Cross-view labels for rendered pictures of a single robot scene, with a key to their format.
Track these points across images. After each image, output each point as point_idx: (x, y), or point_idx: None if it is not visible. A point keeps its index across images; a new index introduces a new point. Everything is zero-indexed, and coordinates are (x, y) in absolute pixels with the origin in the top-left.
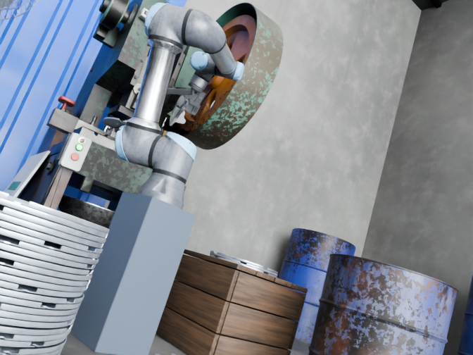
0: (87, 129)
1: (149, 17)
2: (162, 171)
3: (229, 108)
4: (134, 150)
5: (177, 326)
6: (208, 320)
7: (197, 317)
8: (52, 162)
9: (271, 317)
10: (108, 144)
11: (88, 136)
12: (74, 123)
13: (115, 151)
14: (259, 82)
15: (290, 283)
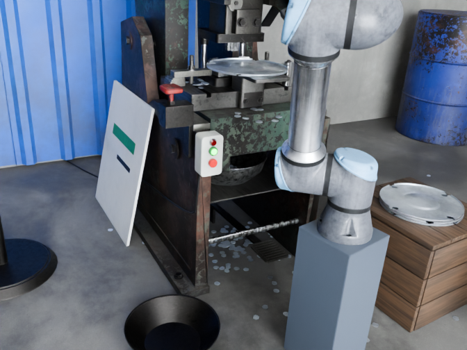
0: (198, 95)
1: (289, 32)
2: (345, 210)
3: None
4: (304, 188)
5: None
6: (404, 291)
7: (387, 281)
8: (174, 145)
9: (465, 264)
10: (225, 98)
11: (201, 102)
12: (190, 113)
13: (235, 102)
14: None
15: None
